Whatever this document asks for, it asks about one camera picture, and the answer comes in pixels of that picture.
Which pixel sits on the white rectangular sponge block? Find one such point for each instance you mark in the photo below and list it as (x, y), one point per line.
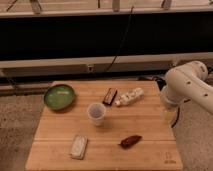
(78, 147)

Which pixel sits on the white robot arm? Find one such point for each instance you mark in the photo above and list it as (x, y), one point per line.
(187, 81)

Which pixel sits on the brown wrapped snack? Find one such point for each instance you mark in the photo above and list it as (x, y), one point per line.
(130, 141)

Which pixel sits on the green ceramic bowl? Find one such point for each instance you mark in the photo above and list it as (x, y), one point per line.
(59, 96)

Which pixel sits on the dark chocolate bar wrapper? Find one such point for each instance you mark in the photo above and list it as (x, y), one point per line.
(110, 96)

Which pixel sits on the wooden bamboo board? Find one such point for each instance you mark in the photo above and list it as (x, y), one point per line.
(156, 151)

